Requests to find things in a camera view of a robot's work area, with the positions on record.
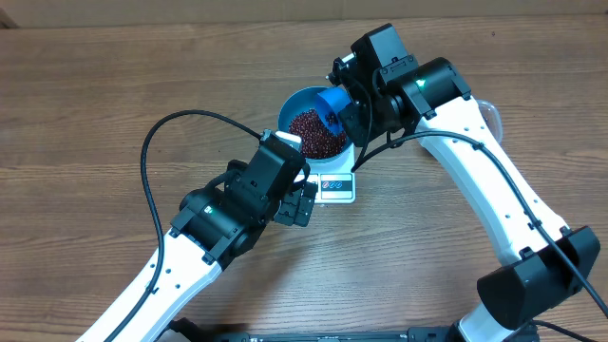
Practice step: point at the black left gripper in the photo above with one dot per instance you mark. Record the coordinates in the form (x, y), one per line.
(287, 215)

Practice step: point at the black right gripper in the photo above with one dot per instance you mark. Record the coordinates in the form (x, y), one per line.
(354, 120)

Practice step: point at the blue plastic measuring scoop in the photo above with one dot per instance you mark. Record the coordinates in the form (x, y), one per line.
(331, 100)

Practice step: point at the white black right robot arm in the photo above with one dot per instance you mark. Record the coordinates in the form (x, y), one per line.
(542, 260)

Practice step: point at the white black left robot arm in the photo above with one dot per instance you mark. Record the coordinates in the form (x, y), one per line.
(171, 277)

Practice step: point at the white digital kitchen scale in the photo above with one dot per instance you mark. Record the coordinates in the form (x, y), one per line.
(334, 178)

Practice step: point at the red beans in scoop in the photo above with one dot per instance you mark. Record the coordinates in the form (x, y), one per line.
(331, 120)

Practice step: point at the red beans in bowl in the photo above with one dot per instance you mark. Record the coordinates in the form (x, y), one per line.
(318, 142)

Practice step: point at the teal bowl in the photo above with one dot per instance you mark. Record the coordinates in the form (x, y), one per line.
(299, 102)

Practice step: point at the clear plastic bean container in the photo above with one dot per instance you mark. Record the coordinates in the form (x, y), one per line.
(492, 119)

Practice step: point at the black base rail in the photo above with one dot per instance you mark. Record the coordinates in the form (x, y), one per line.
(186, 330)

